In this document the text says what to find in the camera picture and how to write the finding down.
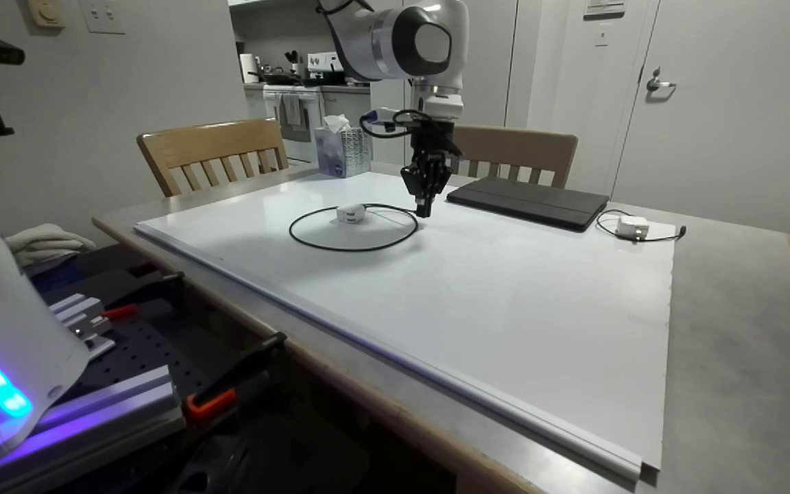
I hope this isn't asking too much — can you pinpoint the metal door lever handle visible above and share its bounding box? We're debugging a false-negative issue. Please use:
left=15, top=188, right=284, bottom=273
left=642, top=67, right=676, bottom=104

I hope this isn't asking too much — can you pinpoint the black closed laptop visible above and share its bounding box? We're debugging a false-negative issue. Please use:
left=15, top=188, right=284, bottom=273
left=443, top=174, right=610, bottom=234

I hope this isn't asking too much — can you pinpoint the small door sign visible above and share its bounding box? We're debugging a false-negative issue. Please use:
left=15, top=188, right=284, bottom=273
left=580, top=0, right=631, bottom=22

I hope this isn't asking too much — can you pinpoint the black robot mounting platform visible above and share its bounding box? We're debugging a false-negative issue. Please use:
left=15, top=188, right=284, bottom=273
left=26, top=243, right=294, bottom=435

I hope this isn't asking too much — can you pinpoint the wooden slat-back chair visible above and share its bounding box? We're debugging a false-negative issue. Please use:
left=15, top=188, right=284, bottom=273
left=135, top=116, right=294, bottom=201
left=443, top=125, right=580, bottom=192

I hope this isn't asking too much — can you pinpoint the orange handled black clamp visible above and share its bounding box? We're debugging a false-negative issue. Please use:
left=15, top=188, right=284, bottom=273
left=102, top=303, right=143, bottom=325
left=184, top=333, right=291, bottom=422

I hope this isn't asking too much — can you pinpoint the small white spare charger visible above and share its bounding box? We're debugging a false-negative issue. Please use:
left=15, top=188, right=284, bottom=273
left=615, top=214, right=653, bottom=243

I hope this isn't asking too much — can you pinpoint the white folded cloth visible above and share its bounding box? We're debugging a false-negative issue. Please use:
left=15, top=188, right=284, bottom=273
left=6, top=219, right=98, bottom=269

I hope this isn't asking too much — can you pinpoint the white robot base blue light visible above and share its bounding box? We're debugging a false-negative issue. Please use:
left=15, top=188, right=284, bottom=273
left=0, top=149, right=92, bottom=477

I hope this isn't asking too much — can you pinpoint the black robot wrist cable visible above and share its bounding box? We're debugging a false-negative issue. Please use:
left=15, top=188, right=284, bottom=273
left=355, top=108, right=432, bottom=142

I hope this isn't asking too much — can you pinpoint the double wall switch plate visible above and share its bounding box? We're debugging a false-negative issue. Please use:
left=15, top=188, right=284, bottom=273
left=80, top=0, right=129, bottom=39

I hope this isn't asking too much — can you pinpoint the aluminium extrusion rail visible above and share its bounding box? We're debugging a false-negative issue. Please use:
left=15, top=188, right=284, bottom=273
left=0, top=365, right=187, bottom=494

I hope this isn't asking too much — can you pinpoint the long black charger cable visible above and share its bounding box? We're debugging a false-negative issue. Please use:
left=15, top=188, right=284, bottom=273
left=284, top=201, right=421, bottom=255

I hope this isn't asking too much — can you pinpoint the white charger adapter brick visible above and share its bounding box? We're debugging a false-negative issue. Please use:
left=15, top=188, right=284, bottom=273
left=335, top=201, right=368, bottom=225

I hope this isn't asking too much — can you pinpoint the white kitchen stove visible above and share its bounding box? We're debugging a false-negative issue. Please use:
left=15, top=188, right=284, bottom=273
left=258, top=81, right=327, bottom=145

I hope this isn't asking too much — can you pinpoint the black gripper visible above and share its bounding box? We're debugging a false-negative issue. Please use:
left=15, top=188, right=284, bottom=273
left=401, top=119, right=460, bottom=219

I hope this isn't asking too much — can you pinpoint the large white whiteboard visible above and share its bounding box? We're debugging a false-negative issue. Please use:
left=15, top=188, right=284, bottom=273
left=132, top=171, right=680, bottom=490

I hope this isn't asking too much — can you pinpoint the white door with lever handle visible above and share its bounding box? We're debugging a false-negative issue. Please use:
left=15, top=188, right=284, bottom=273
left=610, top=0, right=790, bottom=230

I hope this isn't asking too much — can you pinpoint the round beige wall thermostat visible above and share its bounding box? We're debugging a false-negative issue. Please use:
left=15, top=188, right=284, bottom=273
left=15, top=0, right=66, bottom=37

